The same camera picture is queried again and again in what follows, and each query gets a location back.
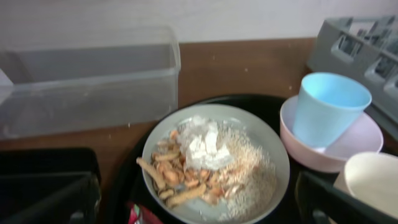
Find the pink shallow bowl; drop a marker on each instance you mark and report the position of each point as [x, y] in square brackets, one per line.
[364, 135]

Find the white tissue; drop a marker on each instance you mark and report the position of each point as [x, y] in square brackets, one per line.
[203, 145]

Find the cream plastic cup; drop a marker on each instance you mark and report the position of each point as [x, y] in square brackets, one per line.
[371, 178]

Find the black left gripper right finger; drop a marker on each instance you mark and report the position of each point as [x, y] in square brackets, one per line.
[319, 202]

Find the black rectangular tray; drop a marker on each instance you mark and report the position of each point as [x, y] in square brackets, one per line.
[46, 168]

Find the grey dishwasher rack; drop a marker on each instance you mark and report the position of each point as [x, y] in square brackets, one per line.
[364, 49]

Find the light blue plastic cup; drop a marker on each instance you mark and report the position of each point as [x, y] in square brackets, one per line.
[328, 104]

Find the grey plate with food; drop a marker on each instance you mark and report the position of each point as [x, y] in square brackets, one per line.
[245, 191]

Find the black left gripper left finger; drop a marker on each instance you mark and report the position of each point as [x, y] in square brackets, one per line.
[71, 197]

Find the clear plastic waste bin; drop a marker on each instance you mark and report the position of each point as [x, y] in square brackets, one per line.
[62, 82]

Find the red snack wrapper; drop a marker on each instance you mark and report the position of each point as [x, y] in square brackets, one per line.
[139, 214]

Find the round black serving tray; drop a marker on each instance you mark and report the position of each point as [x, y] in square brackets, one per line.
[129, 185]

